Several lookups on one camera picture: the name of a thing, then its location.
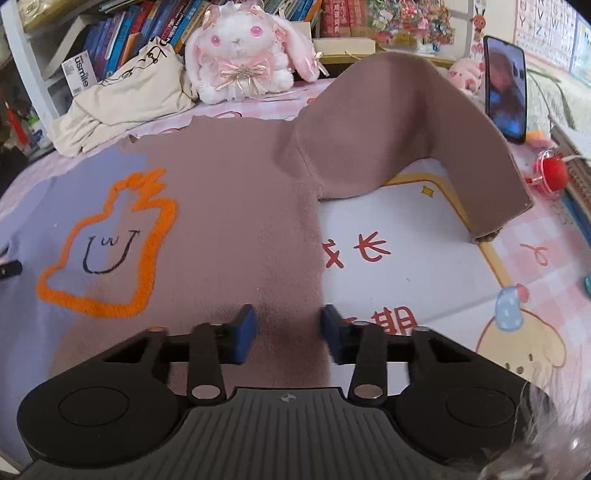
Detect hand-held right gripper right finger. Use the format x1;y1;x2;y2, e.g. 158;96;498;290
320;305;486;409

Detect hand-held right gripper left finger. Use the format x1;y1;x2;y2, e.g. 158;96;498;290
95;304;258;408

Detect brown and lavender sweater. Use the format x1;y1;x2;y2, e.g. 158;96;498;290
0;52;535;393

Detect pink printed cartoon mat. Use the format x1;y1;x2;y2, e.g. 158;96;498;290
0;78;591;416

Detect white product box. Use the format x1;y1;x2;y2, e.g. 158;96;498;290
61;50;100;97

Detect cream cloth bag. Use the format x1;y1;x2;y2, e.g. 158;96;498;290
48;39;198;158

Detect white bookshelf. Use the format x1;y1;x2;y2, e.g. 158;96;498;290
0;0;108;134

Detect red round toy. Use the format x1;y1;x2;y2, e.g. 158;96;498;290
524;148;572;197

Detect white and pink plush bunny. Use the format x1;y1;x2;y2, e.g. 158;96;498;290
185;0;327;105

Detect row of books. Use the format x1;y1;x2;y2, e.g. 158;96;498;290
83;0;324;82

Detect pink plush pig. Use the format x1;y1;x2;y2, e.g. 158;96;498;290
448;59;487;96

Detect black smartphone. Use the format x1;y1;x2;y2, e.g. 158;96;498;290
483;36;528;145

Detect colourful bead ornaments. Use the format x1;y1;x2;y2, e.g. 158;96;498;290
368;0;457;52

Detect alphabet wall poster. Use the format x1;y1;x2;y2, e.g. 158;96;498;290
513;0;579;71

